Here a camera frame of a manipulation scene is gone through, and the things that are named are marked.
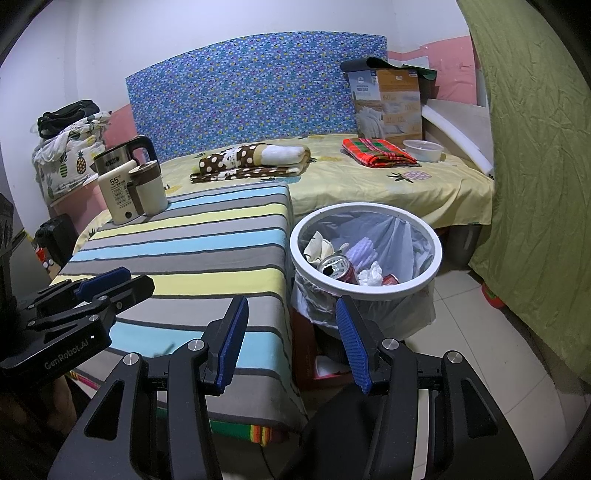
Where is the pink storage box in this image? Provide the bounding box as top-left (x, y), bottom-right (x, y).
top-left (48, 185), bottom-right (109, 227)

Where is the white tissue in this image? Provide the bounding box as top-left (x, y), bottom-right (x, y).
top-left (358, 261), bottom-right (384, 287)

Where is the red plastic stool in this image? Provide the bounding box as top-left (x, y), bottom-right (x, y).
top-left (291, 307), bottom-right (356, 393)

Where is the colourful striped cloth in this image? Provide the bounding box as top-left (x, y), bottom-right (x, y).
top-left (157, 406), bottom-right (273, 448)

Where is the brown polka dot blanket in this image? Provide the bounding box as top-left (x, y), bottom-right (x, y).
top-left (191, 142), bottom-right (312, 183)

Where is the white trash bin with liner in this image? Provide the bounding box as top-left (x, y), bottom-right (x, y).
top-left (289, 202), bottom-right (443, 342)

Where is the black backpack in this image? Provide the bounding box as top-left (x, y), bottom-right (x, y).
top-left (34, 215), bottom-right (77, 268)

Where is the quilt packaging box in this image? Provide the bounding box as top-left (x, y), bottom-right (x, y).
top-left (348, 68), bottom-right (426, 140)

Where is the white plastic bowl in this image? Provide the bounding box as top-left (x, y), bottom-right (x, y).
top-left (403, 140), bottom-right (444, 163)

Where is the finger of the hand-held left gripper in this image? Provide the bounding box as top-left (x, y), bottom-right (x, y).
top-left (18, 267), bottom-right (132, 315)
top-left (32, 276), bottom-right (155, 330)

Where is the grey storage bin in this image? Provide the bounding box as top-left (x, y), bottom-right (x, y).
top-left (443, 224), bottom-right (478, 271)

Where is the dark cloth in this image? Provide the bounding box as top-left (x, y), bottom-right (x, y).
top-left (341, 58), bottom-right (437, 84)

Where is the beige paper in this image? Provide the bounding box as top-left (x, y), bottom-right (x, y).
top-left (302, 231), bottom-right (335, 266)

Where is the yellow pineapple print bed sheet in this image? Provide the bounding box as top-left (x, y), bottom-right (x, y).
top-left (74, 134), bottom-right (495, 241)

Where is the white foam fruit net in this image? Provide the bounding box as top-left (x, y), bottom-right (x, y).
top-left (344, 235), bottom-right (379, 268)

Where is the stainless steel electric kettle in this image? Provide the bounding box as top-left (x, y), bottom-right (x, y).
top-left (92, 136), bottom-right (158, 176)

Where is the red plaid cloth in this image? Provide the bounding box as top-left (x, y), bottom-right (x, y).
top-left (342, 137), bottom-right (419, 168)

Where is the green curtain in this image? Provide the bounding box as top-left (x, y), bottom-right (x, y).
top-left (457, 0), bottom-right (591, 384)

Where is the white padded bed rail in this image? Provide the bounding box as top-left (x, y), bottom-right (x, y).
top-left (424, 102), bottom-right (496, 180)

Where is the striped tablecloth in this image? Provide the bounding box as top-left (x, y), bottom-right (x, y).
top-left (48, 181), bottom-right (310, 432)

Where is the cream electric appliance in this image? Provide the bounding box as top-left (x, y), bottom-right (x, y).
top-left (97, 159), bottom-right (141, 226)

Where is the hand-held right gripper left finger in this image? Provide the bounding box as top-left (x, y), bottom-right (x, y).
top-left (46, 295), bottom-right (250, 480)

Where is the pineapple print bag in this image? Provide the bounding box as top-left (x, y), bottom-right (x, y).
top-left (31, 111), bottom-right (112, 210)

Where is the red cartoon drink can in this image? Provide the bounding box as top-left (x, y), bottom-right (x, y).
top-left (318, 254), bottom-right (360, 284)

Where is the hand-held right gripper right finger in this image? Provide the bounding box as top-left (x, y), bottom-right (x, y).
top-left (335, 295), bottom-right (532, 480)

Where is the black bag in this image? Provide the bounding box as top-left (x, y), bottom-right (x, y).
top-left (37, 99), bottom-right (100, 138)

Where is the blue floral headboard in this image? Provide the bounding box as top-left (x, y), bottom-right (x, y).
top-left (126, 31), bottom-right (389, 162)

